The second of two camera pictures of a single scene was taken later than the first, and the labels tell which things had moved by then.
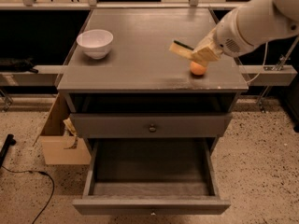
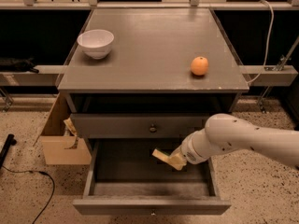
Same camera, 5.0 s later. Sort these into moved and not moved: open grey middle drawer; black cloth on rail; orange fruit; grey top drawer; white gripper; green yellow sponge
Moved: green yellow sponge; white gripper
Not moved: orange fruit; black cloth on rail; grey top drawer; open grey middle drawer
